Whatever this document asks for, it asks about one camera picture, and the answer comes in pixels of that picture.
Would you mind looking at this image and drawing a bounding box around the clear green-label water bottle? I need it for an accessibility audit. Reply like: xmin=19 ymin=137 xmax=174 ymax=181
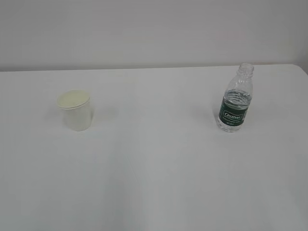
xmin=217 ymin=63 xmax=254 ymax=132

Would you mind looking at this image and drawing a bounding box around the white paper cup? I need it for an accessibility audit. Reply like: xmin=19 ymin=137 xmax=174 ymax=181
xmin=57 ymin=90 xmax=92 ymax=131

